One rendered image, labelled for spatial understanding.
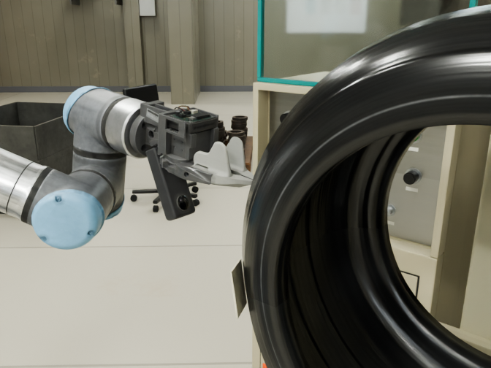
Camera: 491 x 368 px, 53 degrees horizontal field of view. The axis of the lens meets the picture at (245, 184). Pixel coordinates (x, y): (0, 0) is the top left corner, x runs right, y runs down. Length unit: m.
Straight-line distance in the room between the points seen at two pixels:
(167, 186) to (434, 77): 0.46
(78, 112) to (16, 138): 3.03
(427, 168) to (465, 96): 0.85
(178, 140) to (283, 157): 0.26
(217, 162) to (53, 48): 10.52
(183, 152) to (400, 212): 0.73
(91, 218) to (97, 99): 0.21
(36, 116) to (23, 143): 1.10
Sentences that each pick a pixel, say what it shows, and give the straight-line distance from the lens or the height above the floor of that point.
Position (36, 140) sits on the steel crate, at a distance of 3.81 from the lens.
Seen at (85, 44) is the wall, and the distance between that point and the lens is 10.95.
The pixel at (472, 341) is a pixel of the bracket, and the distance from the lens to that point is 0.90.
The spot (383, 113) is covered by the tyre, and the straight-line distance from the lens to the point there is 0.43.
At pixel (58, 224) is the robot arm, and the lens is 0.75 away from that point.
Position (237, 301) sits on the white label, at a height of 1.12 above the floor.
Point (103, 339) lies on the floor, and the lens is 2.55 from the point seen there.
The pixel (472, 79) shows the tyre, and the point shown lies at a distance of 0.41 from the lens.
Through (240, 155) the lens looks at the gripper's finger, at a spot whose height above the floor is 1.25.
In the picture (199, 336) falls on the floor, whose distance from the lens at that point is 2.49.
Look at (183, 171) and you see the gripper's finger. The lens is 0.69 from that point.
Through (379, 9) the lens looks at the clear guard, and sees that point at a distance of 1.24.
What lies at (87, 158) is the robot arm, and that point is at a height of 1.22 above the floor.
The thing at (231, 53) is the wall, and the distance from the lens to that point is 10.54.
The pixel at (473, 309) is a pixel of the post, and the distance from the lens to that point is 0.90.
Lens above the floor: 1.43
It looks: 18 degrees down
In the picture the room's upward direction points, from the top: straight up
